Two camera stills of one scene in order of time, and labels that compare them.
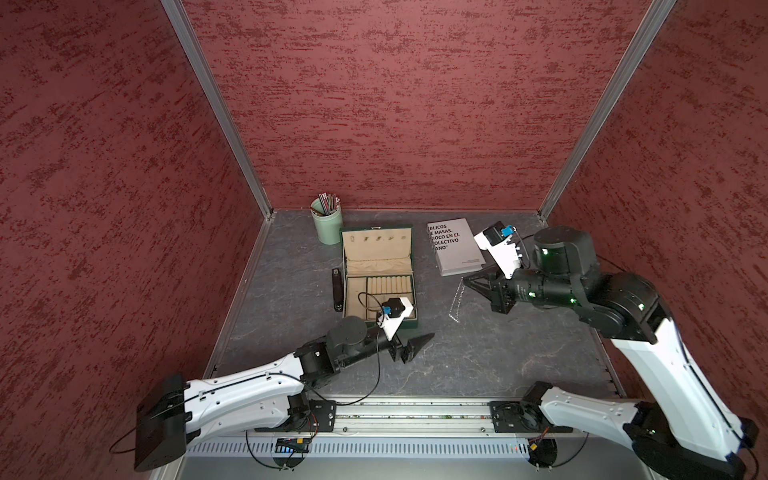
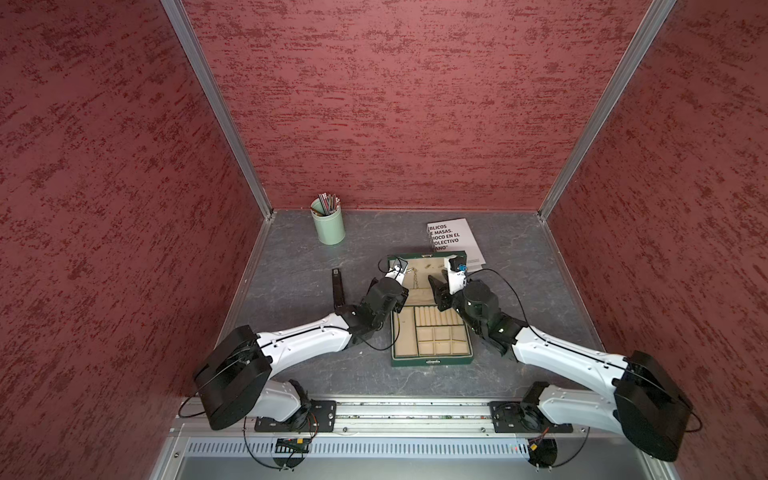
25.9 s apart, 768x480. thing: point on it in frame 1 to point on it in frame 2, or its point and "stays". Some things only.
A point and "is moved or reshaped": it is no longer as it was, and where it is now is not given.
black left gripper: [407, 352] to [404, 293]
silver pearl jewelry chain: [454, 311] is moved or reshaped
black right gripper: [498, 291] to [440, 292]
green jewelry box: [377, 265] to [422, 335]
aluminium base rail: [404, 439] stays
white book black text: [456, 249] stays
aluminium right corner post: [651, 21] stays
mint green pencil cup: [328, 227] stays
